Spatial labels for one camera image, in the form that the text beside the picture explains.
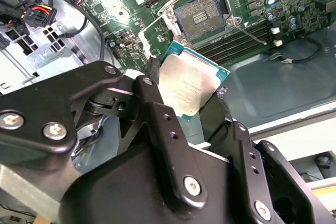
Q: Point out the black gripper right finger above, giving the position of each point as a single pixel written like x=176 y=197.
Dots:
x=241 y=150

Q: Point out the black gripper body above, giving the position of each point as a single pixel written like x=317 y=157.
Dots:
x=118 y=197

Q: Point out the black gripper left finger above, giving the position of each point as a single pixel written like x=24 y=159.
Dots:
x=39 y=108

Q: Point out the silver CPU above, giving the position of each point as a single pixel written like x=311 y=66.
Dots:
x=183 y=82

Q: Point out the metal socket cover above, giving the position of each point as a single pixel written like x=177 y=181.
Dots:
x=144 y=41

